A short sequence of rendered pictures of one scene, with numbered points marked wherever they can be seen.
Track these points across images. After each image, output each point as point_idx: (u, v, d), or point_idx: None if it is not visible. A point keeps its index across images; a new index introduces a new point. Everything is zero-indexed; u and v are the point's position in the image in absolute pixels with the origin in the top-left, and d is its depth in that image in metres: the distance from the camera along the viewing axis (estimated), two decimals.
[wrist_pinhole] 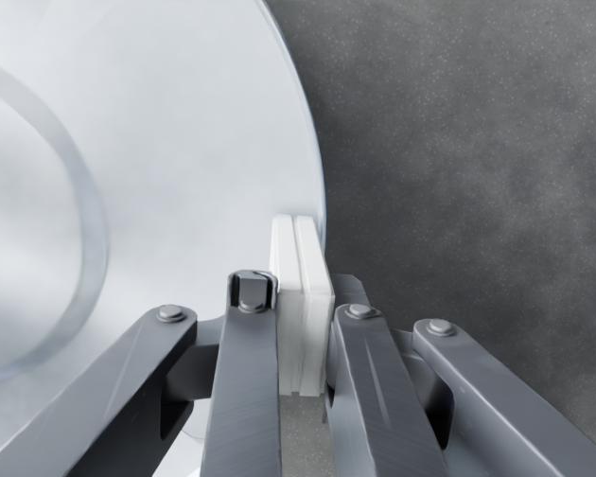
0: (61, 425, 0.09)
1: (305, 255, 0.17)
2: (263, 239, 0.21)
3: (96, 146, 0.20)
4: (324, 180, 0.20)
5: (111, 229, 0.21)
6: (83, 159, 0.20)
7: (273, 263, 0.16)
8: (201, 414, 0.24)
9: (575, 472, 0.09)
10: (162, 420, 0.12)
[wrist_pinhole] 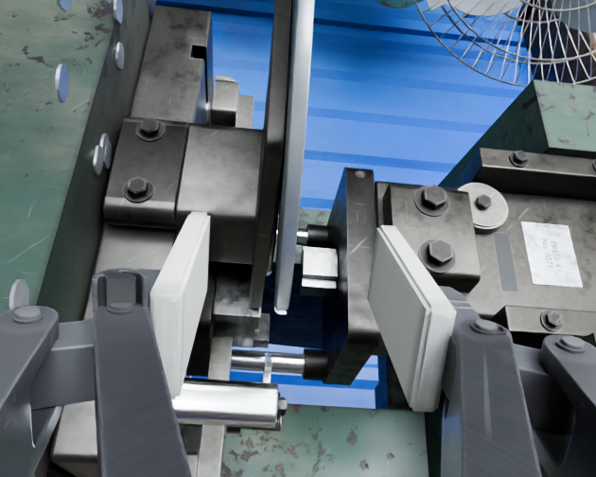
0: None
1: (408, 267, 0.16)
2: None
3: None
4: (297, 209, 0.28)
5: None
6: None
7: (166, 262, 0.16)
8: None
9: None
10: (30, 426, 0.12)
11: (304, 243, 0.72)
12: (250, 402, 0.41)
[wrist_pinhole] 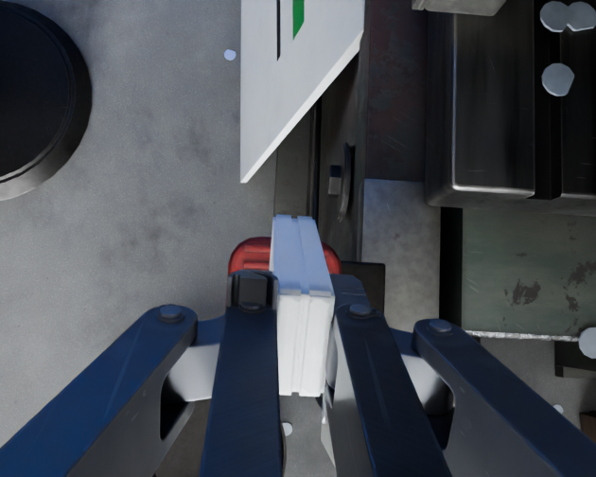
0: (61, 425, 0.09)
1: (305, 255, 0.17)
2: None
3: None
4: None
5: None
6: None
7: (273, 263, 0.16)
8: None
9: (575, 472, 0.09)
10: (162, 420, 0.12)
11: None
12: None
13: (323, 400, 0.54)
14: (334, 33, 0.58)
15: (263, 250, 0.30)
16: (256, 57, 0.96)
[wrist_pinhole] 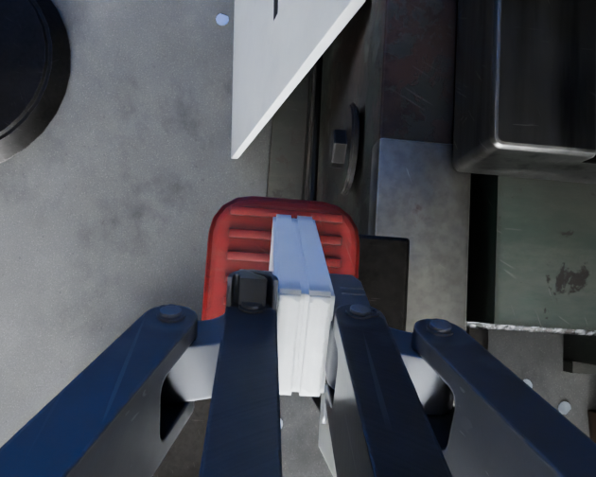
0: (61, 425, 0.09)
1: (305, 255, 0.17)
2: None
3: None
4: None
5: None
6: None
7: (273, 263, 0.16)
8: None
9: (575, 472, 0.09)
10: (162, 420, 0.12)
11: None
12: None
13: (321, 400, 0.46)
14: None
15: (255, 213, 0.22)
16: (251, 19, 0.87)
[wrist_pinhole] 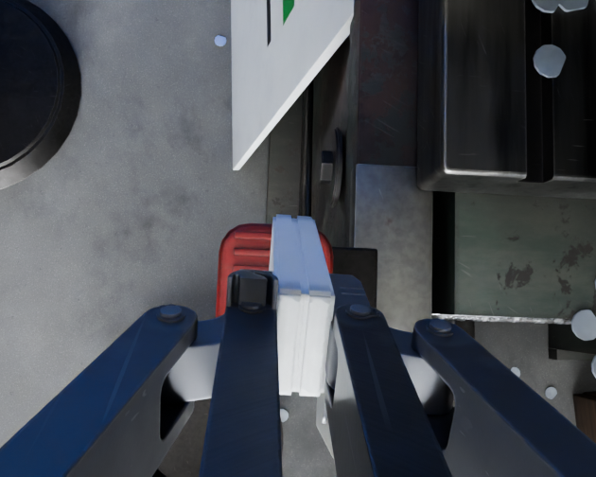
0: (61, 425, 0.09)
1: (305, 255, 0.17)
2: None
3: None
4: None
5: None
6: None
7: (273, 263, 0.16)
8: None
9: (575, 472, 0.09)
10: (162, 420, 0.12)
11: None
12: None
13: None
14: (324, 17, 0.57)
15: (254, 237, 0.29)
16: (247, 43, 0.95)
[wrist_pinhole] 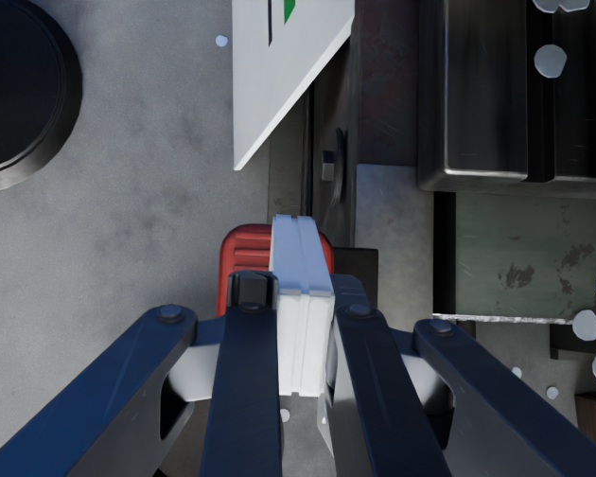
0: (61, 425, 0.09)
1: (305, 255, 0.17)
2: None
3: None
4: None
5: None
6: None
7: (273, 263, 0.16)
8: None
9: (575, 472, 0.09)
10: (162, 420, 0.12)
11: None
12: None
13: None
14: (325, 17, 0.57)
15: (254, 237, 0.30)
16: (248, 43, 0.95)
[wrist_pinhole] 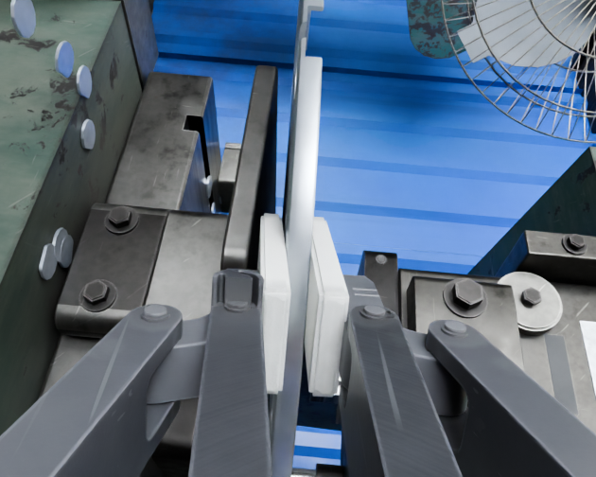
0: (47, 426, 0.09)
1: (318, 256, 0.17)
2: None
3: None
4: None
5: None
6: None
7: (260, 262, 0.16)
8: None
9: (587, 474, 0.09)
10: (148, 420, 0.12)
11: None
12: None
13: None
14: None
15: None
16: None
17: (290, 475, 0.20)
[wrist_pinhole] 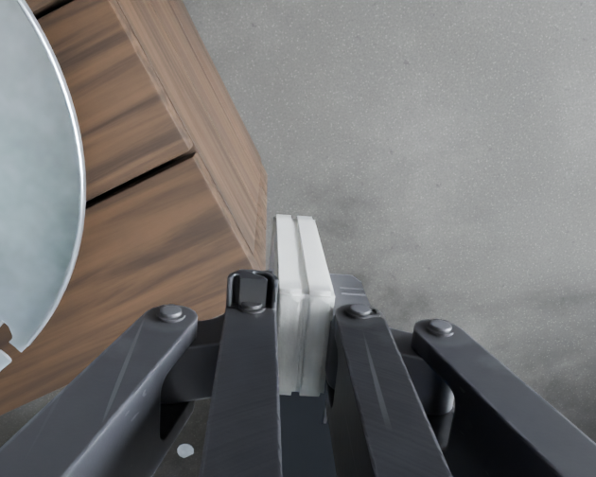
0: (61, 425, 0.09)
1: (305, 255, 0.17)
2: None
3: None
4: None
5: None
6: None
7: (273, 263, 0.16)
8: None
9: (575, 472, 0.09)
10: (162, 420, 0.12)
11: None
12: None
13: None
14: None
15: None
16: None
17: (57, 73, 0.26)
